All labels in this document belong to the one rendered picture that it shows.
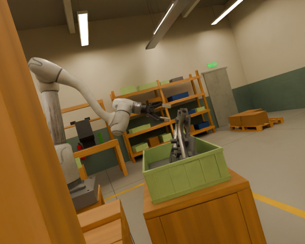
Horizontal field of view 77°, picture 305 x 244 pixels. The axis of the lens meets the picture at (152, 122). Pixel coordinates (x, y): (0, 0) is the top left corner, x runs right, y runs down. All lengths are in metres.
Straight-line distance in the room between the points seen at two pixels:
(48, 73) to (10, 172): 1.18
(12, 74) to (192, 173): 0.88
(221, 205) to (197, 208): 0.11
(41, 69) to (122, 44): 5.66
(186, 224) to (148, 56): 6.34
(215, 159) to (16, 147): 0.91
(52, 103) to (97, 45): 5.42
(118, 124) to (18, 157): 1.10
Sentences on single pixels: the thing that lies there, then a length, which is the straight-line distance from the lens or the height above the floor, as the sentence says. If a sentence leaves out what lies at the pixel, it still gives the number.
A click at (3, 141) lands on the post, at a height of 1.23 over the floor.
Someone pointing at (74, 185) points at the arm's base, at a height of 0.95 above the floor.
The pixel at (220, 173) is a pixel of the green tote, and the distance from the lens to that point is 1.04.
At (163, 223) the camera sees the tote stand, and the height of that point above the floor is 0.71.
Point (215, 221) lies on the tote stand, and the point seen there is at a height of 0.65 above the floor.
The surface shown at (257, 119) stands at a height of 0.29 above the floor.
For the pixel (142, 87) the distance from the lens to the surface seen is 6.01.
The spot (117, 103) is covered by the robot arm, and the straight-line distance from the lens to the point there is 1.39.
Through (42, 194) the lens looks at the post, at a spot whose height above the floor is 1.18.
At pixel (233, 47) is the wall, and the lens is 8.90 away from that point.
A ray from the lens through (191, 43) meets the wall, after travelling 7.87.
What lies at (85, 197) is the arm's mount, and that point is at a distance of 1.16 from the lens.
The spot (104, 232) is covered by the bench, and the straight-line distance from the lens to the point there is 0.77.
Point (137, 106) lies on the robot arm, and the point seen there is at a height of 1.30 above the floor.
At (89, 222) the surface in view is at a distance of 0.84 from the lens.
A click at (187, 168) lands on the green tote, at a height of 0.91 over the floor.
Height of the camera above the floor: 1.22
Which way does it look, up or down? 2 degrees down
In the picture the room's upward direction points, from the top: 17 degrees counter-clockwise
